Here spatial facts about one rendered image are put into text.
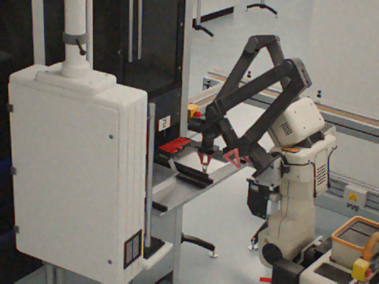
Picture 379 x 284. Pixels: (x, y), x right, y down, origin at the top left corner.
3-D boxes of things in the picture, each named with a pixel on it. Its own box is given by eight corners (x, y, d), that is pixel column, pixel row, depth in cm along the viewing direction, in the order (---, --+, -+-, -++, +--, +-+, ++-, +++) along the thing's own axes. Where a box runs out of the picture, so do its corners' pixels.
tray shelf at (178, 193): (78, 183, 346) (78, 179, 345) (173, 137, 398) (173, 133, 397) (161, 218, 320) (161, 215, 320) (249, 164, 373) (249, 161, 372)
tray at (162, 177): (85, 176, 348) (85, 169, 347) (123, 157, 368) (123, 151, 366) (143, 199, 331) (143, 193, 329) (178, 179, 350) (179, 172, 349)
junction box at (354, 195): (342, 200, 429) (344, 187, 425) (346, 197, 433) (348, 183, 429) (361, 208, 423) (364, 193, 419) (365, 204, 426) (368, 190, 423)
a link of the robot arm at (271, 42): (272, 25, 331) (278, 28, 340) (244, 38, 336) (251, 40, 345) (308, 122, 327) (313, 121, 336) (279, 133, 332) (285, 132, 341)
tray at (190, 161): (151, 159, 368) (151, 152, 367) (184, 142, 387) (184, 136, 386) (208, 181, 350) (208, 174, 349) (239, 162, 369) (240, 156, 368)
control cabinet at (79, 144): (12, 253, 302) (2, 66, 270) (43, 232, 317) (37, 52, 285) (118, 295, 281) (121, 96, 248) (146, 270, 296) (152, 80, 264)
